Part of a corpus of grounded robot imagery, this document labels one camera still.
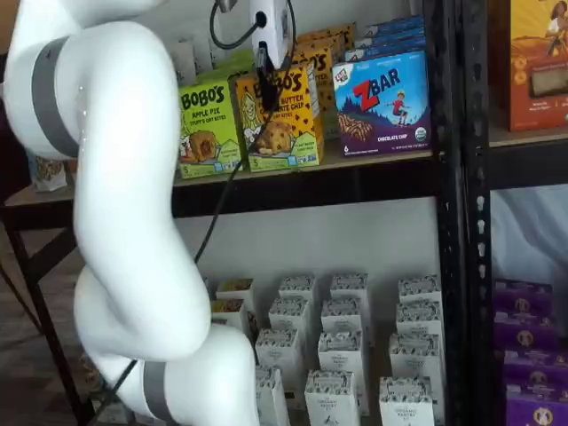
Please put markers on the purple snack box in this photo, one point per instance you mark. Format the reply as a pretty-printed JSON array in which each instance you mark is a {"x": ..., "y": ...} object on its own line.
[
  {"x": 537, "y": 368},
  {"x": 537, "y": 408},
  {"x": 523, "y": 297},
  {"x": 523, "y": 330}
]

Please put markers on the orange snack box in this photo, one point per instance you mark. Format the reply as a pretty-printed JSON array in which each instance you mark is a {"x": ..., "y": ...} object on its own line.
[{"x": 537, "y": 66}]

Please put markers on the orange label granola bag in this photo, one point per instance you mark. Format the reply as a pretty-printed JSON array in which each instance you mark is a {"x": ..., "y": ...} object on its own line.
[{"x": 49, "y": 171}]

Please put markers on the wooden shelf board with boxes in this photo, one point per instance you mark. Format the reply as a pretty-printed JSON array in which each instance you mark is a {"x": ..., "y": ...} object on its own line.
[{"x": 377, "y": 337}]

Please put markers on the orange Bobo's peanut butter box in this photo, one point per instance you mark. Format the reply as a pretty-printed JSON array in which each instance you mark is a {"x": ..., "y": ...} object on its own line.
[
  {"x": 279, "y": 142},
  {"x": 323, "y": 80},
  {"x": 328, "y": 42},
  {"x": 344, "y": 31}
]

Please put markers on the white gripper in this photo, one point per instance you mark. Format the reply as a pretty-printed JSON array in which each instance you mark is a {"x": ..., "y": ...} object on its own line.
[{"x": 275, "y": 31}]

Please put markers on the black metal shelf rack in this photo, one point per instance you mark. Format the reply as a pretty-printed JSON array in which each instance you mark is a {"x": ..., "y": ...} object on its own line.
[
  {"x": 481, "y": 266},
  {"x": 310, "y": 191}
]

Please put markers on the green Bobo's apple pie box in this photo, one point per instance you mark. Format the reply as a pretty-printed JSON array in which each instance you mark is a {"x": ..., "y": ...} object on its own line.
[
  {"x": 208, "y": 133},
  {"x": 226, "y": 73},
  {"x": 235, "y": 57}
]

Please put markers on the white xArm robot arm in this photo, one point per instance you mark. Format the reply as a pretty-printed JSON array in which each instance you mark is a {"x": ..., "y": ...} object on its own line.
[{"x": 124, "y": 177}]

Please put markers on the yellow white granola box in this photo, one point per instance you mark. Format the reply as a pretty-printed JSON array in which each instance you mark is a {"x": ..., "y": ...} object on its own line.
[
  {"x": 227, "y": 310},
  {"x": 234, "y": 288}
]

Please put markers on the wooden shelf board with snacks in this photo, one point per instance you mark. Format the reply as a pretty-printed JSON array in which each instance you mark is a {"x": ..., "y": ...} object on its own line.
[{"x": 329, "y": 155}]

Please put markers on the white botanical print box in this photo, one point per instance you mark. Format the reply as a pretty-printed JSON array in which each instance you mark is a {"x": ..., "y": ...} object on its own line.
[
  {"x": 339, "y": 350},
  {"x": 341, "y": 310},
  {"x": 415, "y": 355},
  {"x": 418, "y": 315},
  {"x": 276, "y": 346},
  {"x": 349, "y": 284},
  {"x": 296, "y": 286},
  {"x": 330, "y": 399},
  {"x": 418, "y": 288},
  {"x": 406, "y": 404},
  {"x": 270, "y": 395},
  {"x": 288, "y": 310}
]

